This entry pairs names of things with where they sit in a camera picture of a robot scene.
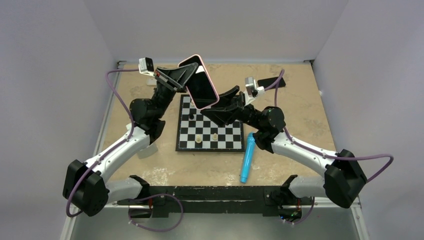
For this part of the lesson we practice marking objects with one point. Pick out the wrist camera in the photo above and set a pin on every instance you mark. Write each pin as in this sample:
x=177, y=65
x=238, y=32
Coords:
x=146, y=66
x=252, y=89

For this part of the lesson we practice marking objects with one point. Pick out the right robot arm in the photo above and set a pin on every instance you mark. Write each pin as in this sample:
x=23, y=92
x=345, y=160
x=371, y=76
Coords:
x=340, y=178

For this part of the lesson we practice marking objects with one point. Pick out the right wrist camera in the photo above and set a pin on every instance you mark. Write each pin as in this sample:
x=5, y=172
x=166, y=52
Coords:
x=252, y=89

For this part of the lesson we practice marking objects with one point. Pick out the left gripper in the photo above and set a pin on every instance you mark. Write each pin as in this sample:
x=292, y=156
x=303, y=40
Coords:
x=175, y=79

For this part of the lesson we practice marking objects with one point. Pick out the blue toy microphone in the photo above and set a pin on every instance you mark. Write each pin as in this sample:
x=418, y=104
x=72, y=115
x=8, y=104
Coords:
x=248, y=158

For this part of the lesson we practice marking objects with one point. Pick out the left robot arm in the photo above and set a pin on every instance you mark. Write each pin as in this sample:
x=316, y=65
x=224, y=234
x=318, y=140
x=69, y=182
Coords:
x=87, y=188

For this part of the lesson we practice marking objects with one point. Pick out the white chess piece bottom left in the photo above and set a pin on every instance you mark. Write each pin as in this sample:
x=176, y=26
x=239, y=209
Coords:
x=198, y=138

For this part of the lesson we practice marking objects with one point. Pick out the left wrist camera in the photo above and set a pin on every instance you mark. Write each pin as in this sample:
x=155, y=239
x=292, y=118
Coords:
x=146, y=66

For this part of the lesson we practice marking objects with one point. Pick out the black phone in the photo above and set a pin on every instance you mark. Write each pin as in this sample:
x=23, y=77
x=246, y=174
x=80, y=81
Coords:
x=271, y=83

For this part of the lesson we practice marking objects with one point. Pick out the black white chessboard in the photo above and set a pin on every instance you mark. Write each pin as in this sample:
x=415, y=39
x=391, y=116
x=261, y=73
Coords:
x=230, y=137

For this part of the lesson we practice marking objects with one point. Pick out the white phone case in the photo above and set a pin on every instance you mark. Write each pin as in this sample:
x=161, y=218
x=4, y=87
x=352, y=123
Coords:
x=152, y=82

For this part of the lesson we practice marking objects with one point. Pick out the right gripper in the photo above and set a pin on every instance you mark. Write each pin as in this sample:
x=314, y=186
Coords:
x=227, y=115

